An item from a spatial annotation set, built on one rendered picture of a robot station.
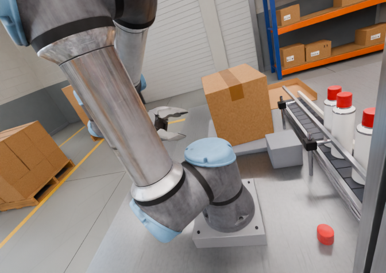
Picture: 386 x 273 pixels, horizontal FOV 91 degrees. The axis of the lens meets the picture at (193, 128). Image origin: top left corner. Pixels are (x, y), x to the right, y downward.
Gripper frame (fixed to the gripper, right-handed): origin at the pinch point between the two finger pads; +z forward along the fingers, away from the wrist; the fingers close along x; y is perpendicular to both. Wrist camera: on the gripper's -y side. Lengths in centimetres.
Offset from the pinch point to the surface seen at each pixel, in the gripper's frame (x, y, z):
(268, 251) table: 30.8, 9.4, 22.5
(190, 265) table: 37.0, 6.4, 3.5
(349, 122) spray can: -3.3, 13.4, 43.2
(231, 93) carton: -18.0, 21.3, 9.8
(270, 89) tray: -47, 83, 25
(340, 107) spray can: -6.8, 11.6, 41.1
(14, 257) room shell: 106, 89, -206
